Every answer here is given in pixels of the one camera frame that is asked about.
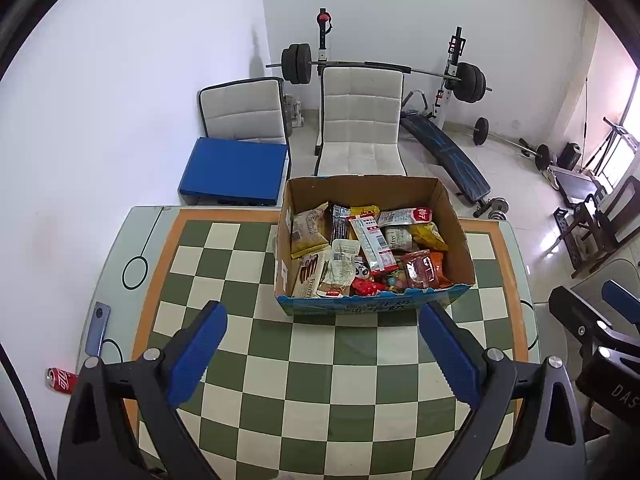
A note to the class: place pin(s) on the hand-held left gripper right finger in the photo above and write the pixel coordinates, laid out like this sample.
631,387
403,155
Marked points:
450,350

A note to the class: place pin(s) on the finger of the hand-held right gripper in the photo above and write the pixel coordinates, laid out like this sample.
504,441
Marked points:
622,300
575,315

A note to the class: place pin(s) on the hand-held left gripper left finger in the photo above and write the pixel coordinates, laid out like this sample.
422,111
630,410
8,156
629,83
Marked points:
200,345

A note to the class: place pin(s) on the red brown snack packet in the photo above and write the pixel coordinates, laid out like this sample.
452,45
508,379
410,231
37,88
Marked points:
420,270

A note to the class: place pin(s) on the panda print snack bag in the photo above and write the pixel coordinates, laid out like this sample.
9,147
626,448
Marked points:
363,271

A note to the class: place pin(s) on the blue printed cardboard box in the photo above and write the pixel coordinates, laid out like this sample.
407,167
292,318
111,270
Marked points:
370,187

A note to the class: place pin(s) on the colourful candy ball bag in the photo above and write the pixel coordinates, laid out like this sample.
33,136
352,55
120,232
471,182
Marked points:
396,280

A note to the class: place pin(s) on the green checkered table mat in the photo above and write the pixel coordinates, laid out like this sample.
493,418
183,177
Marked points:
300,360

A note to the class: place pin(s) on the blue grey smartphone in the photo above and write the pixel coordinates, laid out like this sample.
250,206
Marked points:
97,330

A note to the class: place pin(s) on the small silver dumbbell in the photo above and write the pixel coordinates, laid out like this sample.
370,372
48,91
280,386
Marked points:
497,208

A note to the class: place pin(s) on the pile of snack packets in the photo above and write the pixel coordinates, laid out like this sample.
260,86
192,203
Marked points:
345,255

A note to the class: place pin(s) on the red soda can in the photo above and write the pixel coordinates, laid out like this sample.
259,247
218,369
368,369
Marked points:
62,381

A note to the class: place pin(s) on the black speaker box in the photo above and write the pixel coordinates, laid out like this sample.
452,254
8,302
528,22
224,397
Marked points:
569,156

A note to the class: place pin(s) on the blue flat case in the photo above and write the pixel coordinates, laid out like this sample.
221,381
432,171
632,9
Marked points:
235,170

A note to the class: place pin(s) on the blue black sit-up bench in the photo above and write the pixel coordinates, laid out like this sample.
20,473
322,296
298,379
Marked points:
445,150

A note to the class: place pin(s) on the long floor dumbbell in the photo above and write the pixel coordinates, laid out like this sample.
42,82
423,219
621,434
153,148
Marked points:
481,131

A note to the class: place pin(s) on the low white padded chair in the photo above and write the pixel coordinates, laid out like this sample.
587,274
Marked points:
245,110

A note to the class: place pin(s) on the tall white padded chair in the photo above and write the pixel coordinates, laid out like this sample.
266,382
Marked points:
360,120

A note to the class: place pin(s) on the black barbell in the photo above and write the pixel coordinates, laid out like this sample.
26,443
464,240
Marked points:
300,62

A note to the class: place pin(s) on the white barbell rack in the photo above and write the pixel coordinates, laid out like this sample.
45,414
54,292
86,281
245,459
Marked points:
324,35

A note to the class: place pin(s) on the black metal frame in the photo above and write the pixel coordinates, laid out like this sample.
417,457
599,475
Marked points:
595,230

